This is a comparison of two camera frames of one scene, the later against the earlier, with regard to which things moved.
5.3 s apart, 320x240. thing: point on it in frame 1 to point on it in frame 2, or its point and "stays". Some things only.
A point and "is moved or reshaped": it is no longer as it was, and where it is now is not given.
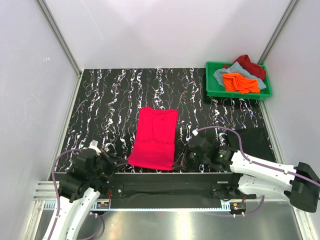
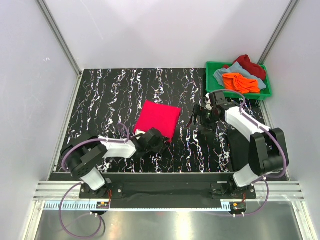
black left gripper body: (104, 165) to (158, 147)
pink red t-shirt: (154, 147) is moved or reshaped
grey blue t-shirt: (237, 68) stays
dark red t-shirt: (246, 63) stays
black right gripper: (187, 165) to (200, 111)
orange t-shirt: (234, 82) stays
